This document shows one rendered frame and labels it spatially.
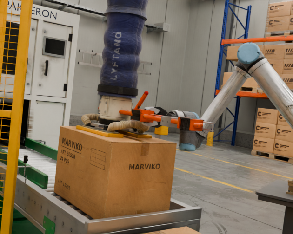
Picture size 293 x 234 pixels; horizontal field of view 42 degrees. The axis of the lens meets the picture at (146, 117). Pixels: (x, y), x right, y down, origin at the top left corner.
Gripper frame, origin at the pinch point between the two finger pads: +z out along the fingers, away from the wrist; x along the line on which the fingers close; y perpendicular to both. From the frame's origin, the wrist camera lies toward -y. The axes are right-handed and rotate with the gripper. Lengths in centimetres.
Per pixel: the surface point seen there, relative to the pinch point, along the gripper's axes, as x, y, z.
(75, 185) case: -42, 29, 20
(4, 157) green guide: -50, 139, 23
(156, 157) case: -20.2, -4.6, -6.8
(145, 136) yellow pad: -11.6, 10.5, -9.9
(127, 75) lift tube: 19.7, 17.6, 2.2
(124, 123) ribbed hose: -5.2, 7.9, 6.6
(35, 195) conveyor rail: -52, 47, 33
